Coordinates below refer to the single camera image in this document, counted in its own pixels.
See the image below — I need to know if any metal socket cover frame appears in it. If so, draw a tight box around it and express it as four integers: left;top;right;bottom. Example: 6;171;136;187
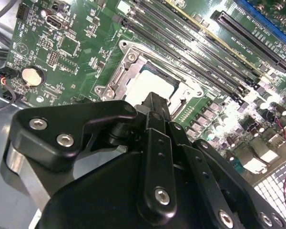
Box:
102;51;202;114

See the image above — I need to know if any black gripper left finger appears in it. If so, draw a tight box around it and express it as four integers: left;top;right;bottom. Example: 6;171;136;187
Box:
0;92;179;219

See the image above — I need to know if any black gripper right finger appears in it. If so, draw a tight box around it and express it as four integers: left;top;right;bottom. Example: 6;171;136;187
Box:
158;94;286;229

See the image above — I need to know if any silver topped CPU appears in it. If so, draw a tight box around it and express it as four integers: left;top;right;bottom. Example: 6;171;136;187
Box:
125;64;184;114

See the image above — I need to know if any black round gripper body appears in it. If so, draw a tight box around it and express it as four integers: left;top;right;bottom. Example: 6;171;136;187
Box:
38;149;220;229

